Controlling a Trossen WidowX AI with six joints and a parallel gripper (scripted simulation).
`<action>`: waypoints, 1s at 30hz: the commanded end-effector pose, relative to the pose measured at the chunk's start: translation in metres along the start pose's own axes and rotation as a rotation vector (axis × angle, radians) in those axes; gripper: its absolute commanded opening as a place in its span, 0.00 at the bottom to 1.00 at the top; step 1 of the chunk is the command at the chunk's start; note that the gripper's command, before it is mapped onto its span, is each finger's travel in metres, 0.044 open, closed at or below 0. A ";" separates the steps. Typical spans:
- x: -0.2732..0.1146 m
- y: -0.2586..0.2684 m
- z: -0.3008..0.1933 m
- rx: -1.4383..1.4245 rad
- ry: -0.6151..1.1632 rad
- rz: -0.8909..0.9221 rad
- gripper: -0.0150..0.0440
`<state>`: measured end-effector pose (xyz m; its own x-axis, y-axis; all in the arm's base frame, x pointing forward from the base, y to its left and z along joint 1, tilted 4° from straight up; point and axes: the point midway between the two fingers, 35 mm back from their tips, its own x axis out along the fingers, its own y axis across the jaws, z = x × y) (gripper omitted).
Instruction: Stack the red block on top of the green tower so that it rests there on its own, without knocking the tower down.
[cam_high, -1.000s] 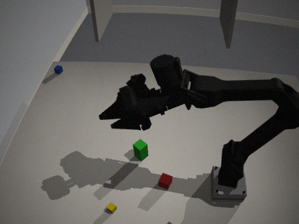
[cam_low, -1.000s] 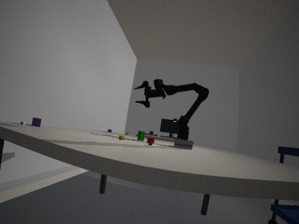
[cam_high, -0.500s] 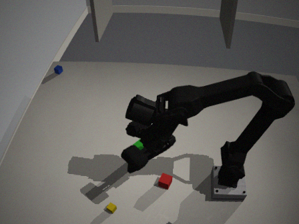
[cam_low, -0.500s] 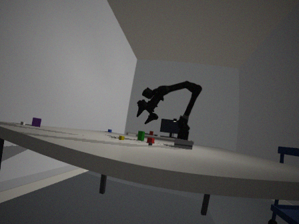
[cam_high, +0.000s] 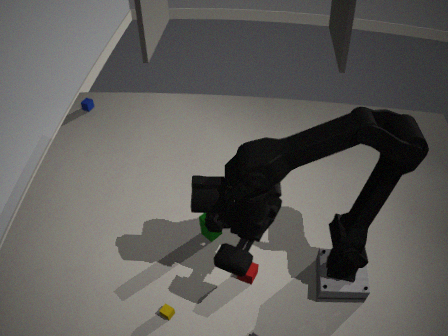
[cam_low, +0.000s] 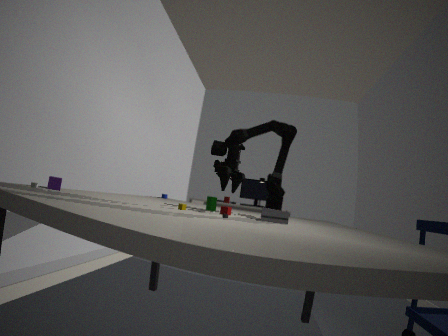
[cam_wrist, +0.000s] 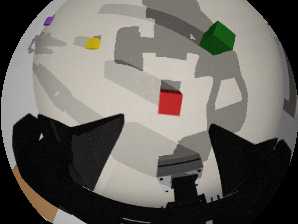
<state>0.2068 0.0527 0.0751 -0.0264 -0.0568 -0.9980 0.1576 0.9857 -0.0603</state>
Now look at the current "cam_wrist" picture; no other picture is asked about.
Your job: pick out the green block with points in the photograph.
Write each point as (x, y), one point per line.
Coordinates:
(207, 46)
(220, 37)

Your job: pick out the red block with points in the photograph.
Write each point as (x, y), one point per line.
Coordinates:
(169, 102)

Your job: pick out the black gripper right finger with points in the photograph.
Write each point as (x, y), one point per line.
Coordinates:
(236, 157)

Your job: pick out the purple block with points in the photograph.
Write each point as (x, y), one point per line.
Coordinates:
(48, 21)

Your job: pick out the yellow cube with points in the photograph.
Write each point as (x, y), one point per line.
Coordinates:
(93, 43)

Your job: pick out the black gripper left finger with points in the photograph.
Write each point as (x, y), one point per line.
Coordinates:
(87, 146)

